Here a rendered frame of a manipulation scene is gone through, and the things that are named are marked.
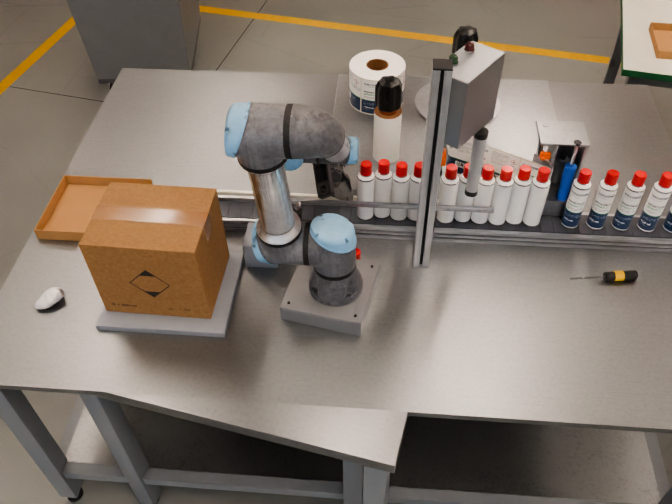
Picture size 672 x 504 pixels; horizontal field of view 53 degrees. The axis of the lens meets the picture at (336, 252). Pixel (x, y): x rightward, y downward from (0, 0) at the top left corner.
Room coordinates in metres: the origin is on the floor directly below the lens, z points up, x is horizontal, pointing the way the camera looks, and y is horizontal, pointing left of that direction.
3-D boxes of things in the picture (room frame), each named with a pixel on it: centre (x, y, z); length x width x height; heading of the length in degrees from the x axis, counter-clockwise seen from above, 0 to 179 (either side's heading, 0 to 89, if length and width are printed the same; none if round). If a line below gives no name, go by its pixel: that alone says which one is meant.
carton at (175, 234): (1.28, 0.48, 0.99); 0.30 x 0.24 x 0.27; 83
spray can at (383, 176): (1.51, -0.14, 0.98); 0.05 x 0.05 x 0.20
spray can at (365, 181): (1.51, -0.09, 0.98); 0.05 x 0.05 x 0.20
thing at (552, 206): (1.55, -0.65, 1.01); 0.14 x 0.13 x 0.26; 84
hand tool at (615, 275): (1.26, -0.77, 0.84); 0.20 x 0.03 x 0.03; 93
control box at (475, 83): (1.40, -0.32, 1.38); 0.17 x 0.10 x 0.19; 139
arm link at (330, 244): (1.23, 0.01, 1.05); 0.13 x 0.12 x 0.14; 83
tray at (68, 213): (1.60, 0.77, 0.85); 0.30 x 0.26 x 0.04; 84
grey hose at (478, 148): (1.38, -0.38, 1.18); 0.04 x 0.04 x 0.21
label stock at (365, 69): (2.12, -0.16, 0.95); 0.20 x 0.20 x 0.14
